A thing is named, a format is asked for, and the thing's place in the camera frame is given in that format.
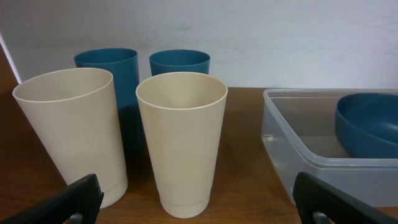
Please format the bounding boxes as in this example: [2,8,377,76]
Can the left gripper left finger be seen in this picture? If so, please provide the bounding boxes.
[2,174,104,224]

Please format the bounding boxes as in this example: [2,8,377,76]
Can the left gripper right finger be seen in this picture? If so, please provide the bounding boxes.
[293,172,397,224]

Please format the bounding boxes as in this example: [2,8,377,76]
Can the blue bowl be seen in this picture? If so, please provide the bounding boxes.
[335,93,397,159]

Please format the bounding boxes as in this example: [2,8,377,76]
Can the clear plastic container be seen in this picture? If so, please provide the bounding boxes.
[261,89,397,207]

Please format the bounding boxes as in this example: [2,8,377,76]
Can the cream cup front left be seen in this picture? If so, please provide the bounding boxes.
[12,68,128,208]

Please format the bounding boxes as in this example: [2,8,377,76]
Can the cream cup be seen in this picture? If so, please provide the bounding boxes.
[12,68,128,208]
[136,72,228,218]

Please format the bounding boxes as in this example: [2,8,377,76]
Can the cream cup front right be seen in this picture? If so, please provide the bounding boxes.
[136,72,228,218]

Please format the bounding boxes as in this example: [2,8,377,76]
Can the blue cup back left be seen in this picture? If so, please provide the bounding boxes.
[74,48,143,154]

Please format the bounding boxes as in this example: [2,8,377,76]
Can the blue cup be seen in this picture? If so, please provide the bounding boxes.
[149,49,211,76]
[74,48,143,154]

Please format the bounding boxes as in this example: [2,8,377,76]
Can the blue cup back right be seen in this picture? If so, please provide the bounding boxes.
[149,49,211,76]

